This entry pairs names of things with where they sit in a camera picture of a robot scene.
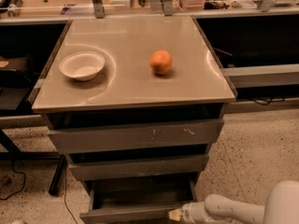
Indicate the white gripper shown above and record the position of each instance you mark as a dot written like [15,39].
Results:
[189,212]

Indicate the grey bottom drawer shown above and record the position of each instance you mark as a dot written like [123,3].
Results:
[131,199]

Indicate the grey drawer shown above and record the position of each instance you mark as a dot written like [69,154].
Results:
[139,167]
[131,199]
[136,136]

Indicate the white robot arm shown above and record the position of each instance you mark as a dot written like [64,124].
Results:
[281,207]

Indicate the grey middle drawer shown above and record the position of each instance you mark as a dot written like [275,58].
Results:
[139,167]

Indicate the grey drawer cabinet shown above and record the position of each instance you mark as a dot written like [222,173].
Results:
[127,91]

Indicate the grey top drawer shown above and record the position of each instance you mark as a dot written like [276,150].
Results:
[136,136]

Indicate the black table leg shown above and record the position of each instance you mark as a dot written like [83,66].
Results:
[55,182]

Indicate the orange fruit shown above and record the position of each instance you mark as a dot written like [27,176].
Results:
[160,62]

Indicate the white paper bowl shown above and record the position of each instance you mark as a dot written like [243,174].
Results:
[82,66]

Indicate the grey metal side rail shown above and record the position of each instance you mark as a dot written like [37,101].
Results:
[264,76]

